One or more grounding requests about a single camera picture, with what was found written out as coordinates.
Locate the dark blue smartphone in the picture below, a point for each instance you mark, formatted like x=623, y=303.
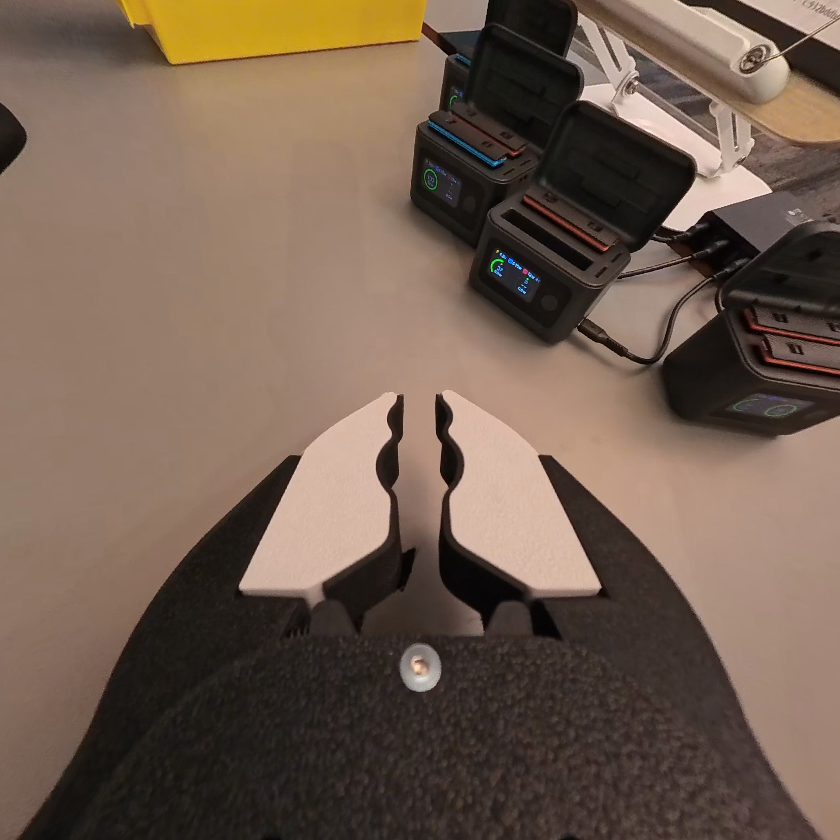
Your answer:
x=459, y=43

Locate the black battery charging case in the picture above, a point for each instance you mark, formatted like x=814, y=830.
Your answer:
x=695, y=380
x=531, y=26
x=623, y=170
x=525, y=72

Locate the black multiport charger hub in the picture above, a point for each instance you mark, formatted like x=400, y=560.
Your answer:
x=768, y=216

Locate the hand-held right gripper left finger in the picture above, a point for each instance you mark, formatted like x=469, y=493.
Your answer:
x=321, y=512

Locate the white board ledge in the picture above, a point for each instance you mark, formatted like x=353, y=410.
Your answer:
x=689, y=33

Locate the black battery red edge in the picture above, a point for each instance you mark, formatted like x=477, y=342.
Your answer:
x=502, y=139
x=794, y=321
x=571, y=220
x=800, y=354

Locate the black chair armrest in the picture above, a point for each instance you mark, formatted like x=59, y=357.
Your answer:
x=10, y=138

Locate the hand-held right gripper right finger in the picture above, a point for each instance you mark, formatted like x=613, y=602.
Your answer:
x=518, y=512

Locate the yellow plastic bin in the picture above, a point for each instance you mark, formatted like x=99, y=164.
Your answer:
x=262, y=33

